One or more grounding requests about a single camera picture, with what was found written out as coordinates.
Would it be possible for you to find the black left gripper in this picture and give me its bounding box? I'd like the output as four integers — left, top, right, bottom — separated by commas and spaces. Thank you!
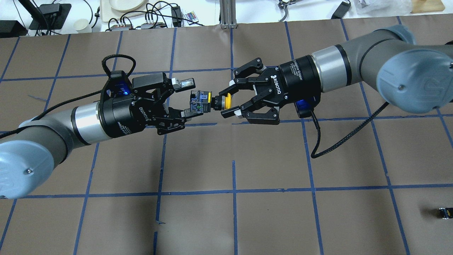
98, 73, 204, 138

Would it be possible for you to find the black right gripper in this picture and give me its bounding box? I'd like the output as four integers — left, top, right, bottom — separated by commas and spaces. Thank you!
218, 55, 321, 125

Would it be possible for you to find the yellow push button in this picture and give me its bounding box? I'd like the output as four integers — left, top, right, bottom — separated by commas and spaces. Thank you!
189, 90, 232, 114

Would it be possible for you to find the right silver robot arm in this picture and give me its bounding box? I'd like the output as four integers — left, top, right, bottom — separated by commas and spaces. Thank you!
219, 25, 453, 125

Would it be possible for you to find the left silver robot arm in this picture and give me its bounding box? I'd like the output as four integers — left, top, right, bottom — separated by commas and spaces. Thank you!
0, 71, 196, 199

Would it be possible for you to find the remote control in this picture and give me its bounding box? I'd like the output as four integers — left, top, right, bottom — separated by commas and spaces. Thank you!
183, 11, 199, 23

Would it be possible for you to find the metal reacher stick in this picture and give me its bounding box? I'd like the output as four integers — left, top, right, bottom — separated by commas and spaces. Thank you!
277, 0, 302, 22

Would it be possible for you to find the beige plate stack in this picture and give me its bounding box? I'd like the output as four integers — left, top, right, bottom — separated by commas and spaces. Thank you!
100, 0, 162, 23

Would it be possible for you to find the white paper cup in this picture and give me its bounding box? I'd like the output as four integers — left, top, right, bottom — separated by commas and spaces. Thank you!
73, 19, 92, 34

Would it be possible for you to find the black power adapter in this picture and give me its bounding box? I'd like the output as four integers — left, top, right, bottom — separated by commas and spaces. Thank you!
331, 0, 351, 19

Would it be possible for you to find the wooden cutting board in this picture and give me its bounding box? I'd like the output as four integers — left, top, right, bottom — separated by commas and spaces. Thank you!
411, 0, 446, 13

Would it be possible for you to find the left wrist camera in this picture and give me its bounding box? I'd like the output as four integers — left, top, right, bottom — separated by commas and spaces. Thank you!
105, 70, 132, 98

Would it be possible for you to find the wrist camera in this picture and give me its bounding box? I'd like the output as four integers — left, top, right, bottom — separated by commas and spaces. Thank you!
105, 70, 132, 98
294, 96, 321, 118

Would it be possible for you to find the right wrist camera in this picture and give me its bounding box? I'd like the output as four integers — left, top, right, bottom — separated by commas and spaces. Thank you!
294, 96, 321, 118

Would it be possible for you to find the aluminium frame post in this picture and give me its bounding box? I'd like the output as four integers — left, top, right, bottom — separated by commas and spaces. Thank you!
219, 0, 238, 29

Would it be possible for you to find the right black braided cable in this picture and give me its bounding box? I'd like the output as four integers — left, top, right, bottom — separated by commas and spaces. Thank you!
310, 101, 390, 159

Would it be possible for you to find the black braided cable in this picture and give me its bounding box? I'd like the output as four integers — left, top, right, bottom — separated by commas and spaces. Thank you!
310, 101, 390, 159
0, 54, 137, 138

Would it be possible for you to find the left black braided cable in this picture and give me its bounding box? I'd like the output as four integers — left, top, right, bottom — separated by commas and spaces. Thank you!
0, 54, 137, 138

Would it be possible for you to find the small black switch block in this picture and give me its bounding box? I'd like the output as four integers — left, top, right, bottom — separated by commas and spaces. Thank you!
437, 207, 453, 220

